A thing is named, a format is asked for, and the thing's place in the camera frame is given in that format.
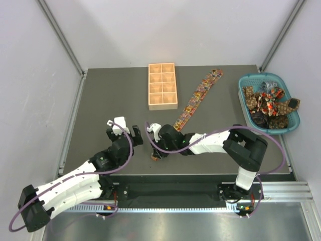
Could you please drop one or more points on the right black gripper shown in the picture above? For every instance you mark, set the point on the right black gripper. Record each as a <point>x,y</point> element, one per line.
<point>159,154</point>

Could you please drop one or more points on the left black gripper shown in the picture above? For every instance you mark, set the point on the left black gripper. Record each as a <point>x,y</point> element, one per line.
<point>138,140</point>

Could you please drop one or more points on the colourful banana print tie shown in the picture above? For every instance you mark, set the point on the colourful banana print tie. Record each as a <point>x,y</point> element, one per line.
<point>197,97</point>

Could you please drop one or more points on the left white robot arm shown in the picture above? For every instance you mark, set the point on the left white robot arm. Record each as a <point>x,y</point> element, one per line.
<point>39,205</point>

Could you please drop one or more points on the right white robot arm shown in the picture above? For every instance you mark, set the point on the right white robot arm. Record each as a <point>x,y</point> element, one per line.
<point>245,147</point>

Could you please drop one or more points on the wooden eight-compartment box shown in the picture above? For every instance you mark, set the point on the wooden eight-compartment box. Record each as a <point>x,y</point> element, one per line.
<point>162,86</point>

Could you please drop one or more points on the dark rolled tie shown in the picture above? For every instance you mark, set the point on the dark rolled tie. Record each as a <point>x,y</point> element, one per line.
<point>260,119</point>

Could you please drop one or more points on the teal plastic basket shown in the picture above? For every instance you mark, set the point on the teal plastic basket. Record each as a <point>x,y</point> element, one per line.
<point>255,80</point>

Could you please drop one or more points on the red floral tie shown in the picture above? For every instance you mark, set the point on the red floral tie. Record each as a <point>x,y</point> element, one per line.
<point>267,102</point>

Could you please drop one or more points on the blue grey tie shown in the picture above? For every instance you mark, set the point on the blue grey tie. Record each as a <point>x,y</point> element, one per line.
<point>266,86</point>

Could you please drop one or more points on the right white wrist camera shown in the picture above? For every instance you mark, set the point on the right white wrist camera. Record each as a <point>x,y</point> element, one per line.
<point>154,129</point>

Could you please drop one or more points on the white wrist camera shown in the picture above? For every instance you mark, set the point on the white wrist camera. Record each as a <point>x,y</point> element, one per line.
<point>118,125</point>
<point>154,129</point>

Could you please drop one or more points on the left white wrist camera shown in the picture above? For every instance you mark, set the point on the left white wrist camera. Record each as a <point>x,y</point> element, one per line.
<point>118,125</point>

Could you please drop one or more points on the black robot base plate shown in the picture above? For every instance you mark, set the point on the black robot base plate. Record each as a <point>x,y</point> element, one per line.
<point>170,191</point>

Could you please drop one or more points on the grey slotted cable duct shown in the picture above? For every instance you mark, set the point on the grey slotted cable duct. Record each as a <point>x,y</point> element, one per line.
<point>226,208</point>

